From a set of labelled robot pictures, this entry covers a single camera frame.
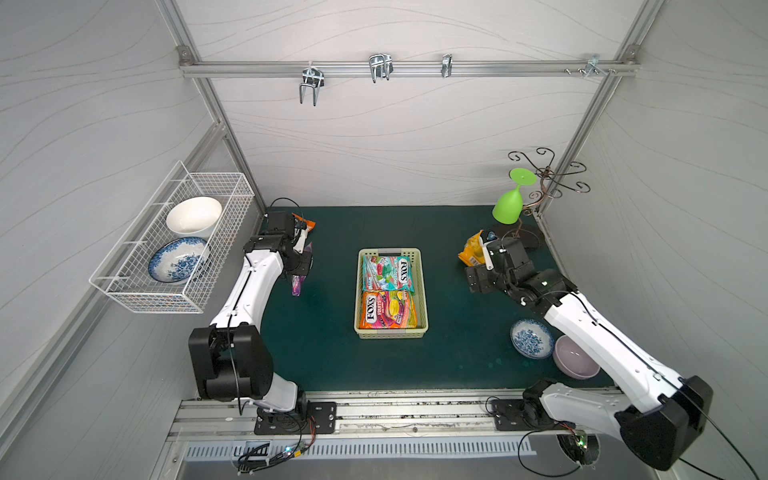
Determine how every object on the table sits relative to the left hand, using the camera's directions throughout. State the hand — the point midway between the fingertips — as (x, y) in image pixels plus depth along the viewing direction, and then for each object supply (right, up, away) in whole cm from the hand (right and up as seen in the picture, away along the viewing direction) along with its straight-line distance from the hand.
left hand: (298, 264), depth 85 cm
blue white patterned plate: (-20, +3, -20) cm, 28 cm away
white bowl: (-25, +14, -8) cm, 29 cm away
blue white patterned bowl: (+68, -22, +1) cm, 72 cm away
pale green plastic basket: (+36, -7, +6) cm, 37 cm away
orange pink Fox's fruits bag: (+26, -14, +3) cm, 30 cm away
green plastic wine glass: (+62, +17, +4) cm, 65 cm away
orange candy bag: (-5, +13, +30) cm, 33 cm away
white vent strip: (-10, -43, -15) cm, 47 cm away
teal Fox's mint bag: (+26, -4, +9) cm, 27 cm away
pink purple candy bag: (0, -5, 0) cm, 5 cm away
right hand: (+53, 0, -7) cm, 53 cm away
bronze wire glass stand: (+90, +27, +30) cm, 98 cm away
